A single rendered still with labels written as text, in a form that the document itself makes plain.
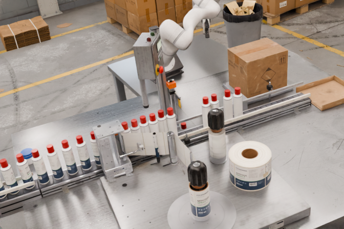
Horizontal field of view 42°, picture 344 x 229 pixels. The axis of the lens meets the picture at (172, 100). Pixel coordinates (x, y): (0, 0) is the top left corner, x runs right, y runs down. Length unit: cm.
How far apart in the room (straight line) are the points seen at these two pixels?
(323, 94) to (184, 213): 134
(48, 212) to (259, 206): 102
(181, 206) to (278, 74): 121
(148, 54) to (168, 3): 373
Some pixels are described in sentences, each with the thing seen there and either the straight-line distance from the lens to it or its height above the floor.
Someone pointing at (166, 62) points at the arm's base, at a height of 98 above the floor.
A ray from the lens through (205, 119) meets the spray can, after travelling 251.
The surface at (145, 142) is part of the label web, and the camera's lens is 231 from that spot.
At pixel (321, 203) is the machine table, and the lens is 220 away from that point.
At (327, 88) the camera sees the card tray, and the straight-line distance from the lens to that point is 304.
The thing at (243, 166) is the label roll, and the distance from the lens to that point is 207.
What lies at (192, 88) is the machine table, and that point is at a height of 83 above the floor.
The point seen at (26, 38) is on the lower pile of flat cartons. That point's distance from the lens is 658.
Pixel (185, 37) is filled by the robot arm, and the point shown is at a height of 123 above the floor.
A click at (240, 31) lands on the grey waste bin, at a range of 494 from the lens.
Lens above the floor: 236
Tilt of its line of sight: 31 degrees down
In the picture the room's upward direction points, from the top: 7 degrees counter-clockwise
